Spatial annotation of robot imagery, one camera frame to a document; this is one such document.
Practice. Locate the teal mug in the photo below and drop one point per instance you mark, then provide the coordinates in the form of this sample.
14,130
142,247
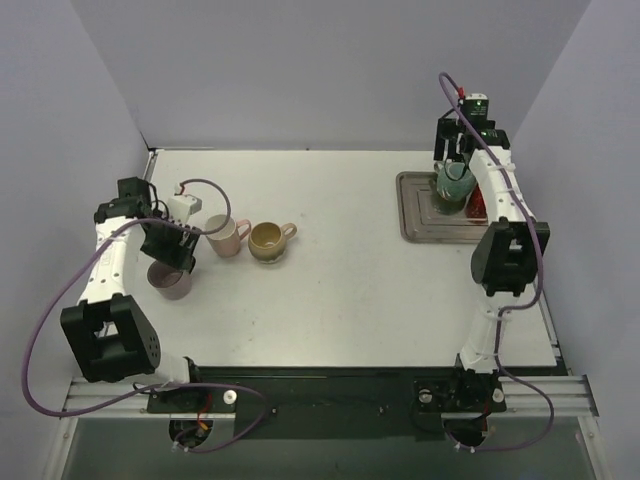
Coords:
454,181

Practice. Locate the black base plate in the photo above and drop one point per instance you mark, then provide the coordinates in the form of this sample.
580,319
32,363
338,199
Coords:
318,403

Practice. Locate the metal tray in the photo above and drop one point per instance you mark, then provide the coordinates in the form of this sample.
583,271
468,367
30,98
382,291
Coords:
425,217

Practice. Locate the pink mug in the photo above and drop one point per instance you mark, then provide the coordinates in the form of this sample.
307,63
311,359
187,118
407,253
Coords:
227,234

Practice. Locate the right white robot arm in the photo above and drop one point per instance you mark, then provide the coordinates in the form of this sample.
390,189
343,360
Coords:
508,257

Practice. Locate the lilac mug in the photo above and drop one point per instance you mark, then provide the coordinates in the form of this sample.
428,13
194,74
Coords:
170,283

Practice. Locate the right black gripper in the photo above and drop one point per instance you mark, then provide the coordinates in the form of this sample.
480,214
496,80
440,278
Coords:
447,148

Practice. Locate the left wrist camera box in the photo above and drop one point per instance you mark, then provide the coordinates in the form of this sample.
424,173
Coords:
182,207

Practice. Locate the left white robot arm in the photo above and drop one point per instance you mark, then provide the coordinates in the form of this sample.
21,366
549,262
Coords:
110,336

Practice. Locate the beige round mug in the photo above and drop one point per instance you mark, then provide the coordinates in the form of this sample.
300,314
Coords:
268,241

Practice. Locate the red mug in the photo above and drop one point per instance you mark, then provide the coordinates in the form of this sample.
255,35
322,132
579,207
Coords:
475,209

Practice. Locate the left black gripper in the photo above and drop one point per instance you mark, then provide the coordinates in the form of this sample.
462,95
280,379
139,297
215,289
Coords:
170,247

